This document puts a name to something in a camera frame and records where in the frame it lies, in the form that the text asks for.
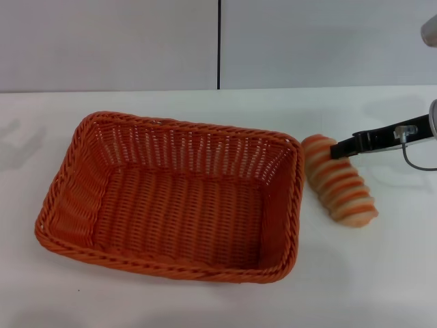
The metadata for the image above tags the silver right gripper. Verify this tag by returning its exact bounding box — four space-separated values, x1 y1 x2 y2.
329 98 437 161

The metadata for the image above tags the orange cream striped bread roll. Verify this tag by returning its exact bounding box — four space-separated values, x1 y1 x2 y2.
302 135 379 228

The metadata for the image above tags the orange woven plastic basket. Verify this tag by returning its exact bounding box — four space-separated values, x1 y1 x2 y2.
34 110 305 285

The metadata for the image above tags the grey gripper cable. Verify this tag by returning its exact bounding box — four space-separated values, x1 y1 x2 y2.
393 124 437 171

